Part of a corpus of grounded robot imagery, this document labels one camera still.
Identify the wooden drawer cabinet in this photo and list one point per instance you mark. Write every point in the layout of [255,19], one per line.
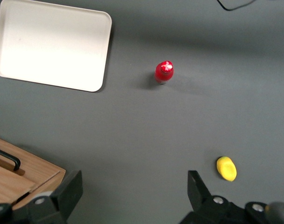
[6,189]

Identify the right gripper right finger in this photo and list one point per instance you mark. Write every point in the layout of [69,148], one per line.
[202,205]

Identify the wooden drawer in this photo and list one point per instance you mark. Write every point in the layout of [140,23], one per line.
[39,170]

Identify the yellow lemon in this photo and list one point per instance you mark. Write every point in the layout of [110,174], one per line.
[226,169]

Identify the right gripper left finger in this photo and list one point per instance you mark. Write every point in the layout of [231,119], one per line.
[62,200]

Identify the beige plastic tray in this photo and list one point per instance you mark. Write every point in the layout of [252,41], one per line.
[51,44]

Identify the red bottle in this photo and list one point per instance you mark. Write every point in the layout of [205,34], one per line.
[164,73]

